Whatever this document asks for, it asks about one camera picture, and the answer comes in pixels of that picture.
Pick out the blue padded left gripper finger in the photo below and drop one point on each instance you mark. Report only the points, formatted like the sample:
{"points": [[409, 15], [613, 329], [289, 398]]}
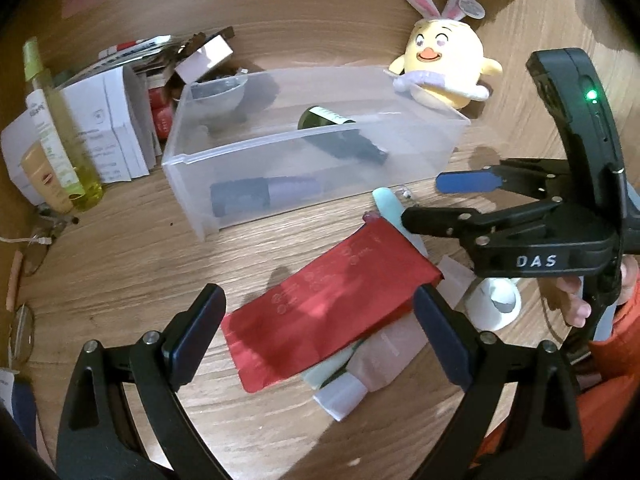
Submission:
{"points": [[479, 181]]}

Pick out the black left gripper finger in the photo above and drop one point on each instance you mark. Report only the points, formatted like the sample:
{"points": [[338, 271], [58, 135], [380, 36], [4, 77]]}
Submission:
{"points": [[448, 221], [97, 436], [518, 418]]}

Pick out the person's right hand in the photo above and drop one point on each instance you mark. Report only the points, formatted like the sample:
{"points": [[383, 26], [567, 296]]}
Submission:
{"points": [[575, 310]]}

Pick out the mint green tube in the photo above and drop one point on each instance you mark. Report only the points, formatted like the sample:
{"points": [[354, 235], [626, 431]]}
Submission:
{"points": [[391, 209]]}

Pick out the dark green glass bottle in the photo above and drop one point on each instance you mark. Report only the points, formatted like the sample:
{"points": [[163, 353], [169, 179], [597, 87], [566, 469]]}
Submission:
{"points": [[340, 144]]}

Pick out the red foil pouch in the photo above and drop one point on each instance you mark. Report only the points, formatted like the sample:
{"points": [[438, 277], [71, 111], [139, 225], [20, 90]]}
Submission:
{"points": [[352, 290]]}

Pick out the yellow chick bunny plush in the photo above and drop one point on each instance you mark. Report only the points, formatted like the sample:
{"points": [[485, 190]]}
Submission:
{"points": [[444, 58]]}

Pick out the pink white cosmetic tube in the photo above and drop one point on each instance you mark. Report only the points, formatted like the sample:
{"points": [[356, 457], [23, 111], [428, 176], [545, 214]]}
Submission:
{"points": [[374, 365]]}

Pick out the round eyeglasses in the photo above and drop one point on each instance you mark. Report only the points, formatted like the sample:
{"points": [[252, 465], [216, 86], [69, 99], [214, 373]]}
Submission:
{"points": [[30, 254]]}

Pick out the clear plastic storage bin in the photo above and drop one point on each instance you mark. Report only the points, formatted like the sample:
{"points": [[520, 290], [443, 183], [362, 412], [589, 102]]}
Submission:
{"points": [[254, 162]]}

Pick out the clear bowl of trinkets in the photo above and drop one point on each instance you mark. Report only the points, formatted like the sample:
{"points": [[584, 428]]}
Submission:
{"points": [[218, 97]]}

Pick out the yellow oil spray bottle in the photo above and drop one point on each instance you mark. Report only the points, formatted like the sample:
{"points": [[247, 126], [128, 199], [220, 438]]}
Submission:
{"points": [[58, 136]]}

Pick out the small white cardboard box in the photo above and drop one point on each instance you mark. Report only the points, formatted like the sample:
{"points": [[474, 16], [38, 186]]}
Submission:
{"points": [[210, 55]]}

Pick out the beige cosmetic tube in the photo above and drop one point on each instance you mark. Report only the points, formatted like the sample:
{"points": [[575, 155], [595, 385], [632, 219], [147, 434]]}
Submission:
{"points": [[38, 169]]}

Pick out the folded white paper stack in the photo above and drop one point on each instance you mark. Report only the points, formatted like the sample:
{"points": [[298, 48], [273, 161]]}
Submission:
{"points": [[112, 114]]}

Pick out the red white marker pen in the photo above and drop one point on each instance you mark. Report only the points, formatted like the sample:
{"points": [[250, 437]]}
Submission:
{"points": [[118, 47]]}

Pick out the stack of magazines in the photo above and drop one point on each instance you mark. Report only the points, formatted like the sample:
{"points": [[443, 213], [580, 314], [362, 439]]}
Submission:
{"points": [[155, 51]]}

